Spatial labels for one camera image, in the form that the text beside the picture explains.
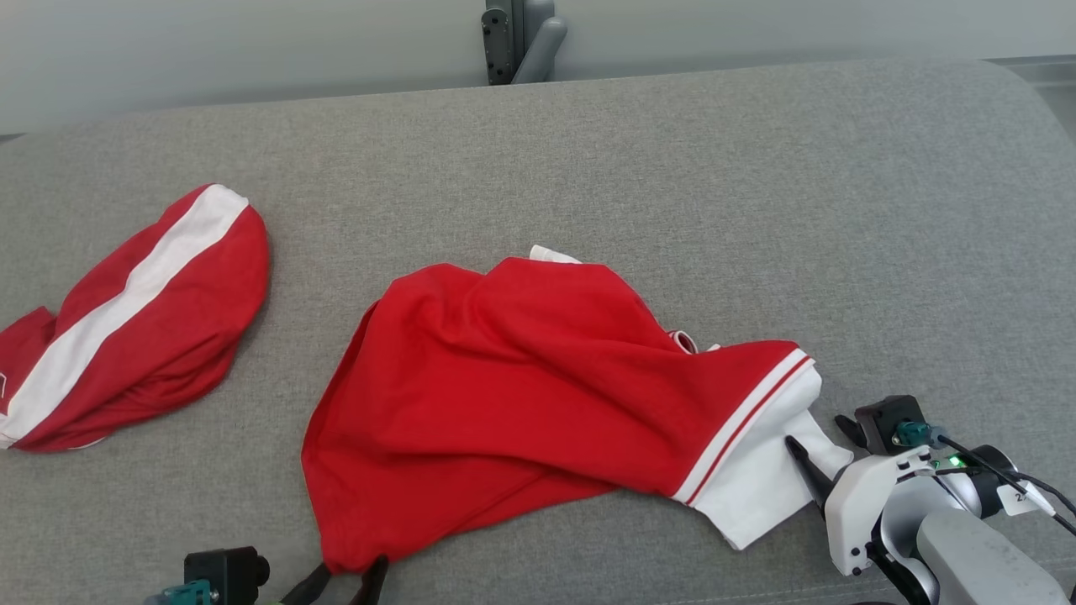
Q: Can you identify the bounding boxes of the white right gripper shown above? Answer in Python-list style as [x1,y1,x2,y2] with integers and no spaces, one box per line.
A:
[784,414,936,577]

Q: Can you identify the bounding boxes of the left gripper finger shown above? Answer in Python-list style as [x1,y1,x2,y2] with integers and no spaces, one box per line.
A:
[282,561,331,605]
[349,555,390,605]

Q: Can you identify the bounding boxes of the red basketball jersey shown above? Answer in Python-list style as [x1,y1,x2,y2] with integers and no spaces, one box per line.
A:
[301,244,856,576]

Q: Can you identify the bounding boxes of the red shorts with white stripe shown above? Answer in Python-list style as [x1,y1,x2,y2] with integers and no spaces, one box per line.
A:
[0,183,272,455]

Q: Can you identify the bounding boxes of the grey fabric sofa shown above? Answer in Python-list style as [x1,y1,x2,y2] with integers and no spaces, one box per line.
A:
[0,57,1076,605]

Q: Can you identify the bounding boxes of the grey partition post with hinge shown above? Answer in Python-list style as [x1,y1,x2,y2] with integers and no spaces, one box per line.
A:
[481,0,568,87]

